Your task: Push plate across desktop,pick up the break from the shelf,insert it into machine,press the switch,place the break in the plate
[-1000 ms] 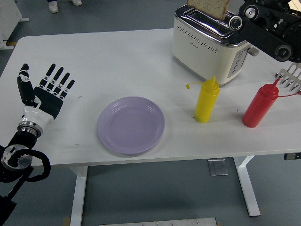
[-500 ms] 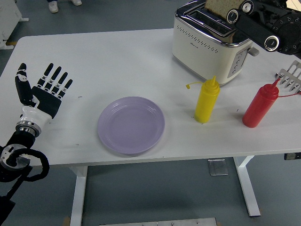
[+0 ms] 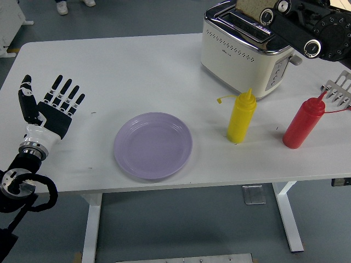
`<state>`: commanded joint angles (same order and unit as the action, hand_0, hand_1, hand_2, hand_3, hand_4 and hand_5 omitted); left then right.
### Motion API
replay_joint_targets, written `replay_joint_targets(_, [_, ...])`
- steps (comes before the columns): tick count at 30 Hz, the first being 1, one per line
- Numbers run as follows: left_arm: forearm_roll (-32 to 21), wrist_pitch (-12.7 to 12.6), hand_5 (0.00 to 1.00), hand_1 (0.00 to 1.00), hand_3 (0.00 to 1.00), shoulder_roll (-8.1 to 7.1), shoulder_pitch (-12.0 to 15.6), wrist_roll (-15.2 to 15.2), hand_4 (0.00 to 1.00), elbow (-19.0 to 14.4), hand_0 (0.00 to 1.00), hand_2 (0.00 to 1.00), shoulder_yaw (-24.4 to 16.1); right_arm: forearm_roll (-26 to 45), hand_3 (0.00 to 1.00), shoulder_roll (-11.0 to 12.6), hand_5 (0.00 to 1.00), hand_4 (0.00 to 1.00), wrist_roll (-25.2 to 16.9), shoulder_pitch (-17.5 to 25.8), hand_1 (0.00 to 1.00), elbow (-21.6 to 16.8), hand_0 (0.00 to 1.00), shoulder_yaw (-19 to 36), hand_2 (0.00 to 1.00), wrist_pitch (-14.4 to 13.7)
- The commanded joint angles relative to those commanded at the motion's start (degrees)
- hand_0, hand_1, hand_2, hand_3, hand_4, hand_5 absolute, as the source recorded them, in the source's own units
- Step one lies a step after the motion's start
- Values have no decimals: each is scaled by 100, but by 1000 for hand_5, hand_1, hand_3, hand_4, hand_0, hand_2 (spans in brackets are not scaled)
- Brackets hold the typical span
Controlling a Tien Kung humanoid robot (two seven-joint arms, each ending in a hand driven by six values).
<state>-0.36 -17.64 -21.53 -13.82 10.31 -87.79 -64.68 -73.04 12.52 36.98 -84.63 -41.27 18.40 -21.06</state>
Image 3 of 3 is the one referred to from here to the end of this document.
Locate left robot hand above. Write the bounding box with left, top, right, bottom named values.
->
left=18, top=74, right=86, bottom=147

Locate purple round plate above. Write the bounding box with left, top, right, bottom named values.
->
left=114, top=112, right=193, bottom=181

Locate cream and chrome toaster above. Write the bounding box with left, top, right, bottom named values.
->
left=200, top=1, right=302, bottom=101

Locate slice of bread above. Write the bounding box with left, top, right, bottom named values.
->
left=235, top=0, right=278, bottom=22

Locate white machine housing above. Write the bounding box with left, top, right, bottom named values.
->
left=0, top=0, right=35, bottom=59

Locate long silver metal plate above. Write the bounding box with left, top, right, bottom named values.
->
left=115, top=253, right=254, bottom=263

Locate small silver floor plate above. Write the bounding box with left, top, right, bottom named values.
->
left=242, top=185, right=267, bottom=205

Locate white table leg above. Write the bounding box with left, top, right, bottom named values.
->
left=271, top=181, right=305, bottom=253
left=80, top=192, right=104, bottom=263

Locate yellow squeeze bottle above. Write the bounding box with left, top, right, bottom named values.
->
left=216, top=88, right=257, bottom=144

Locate red squeeze bottle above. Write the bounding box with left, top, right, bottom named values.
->
left=282, top=92, right=351, bottom=150

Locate silver metal toast rack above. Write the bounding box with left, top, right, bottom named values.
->
left=320, top=70, right=351, bottom=108

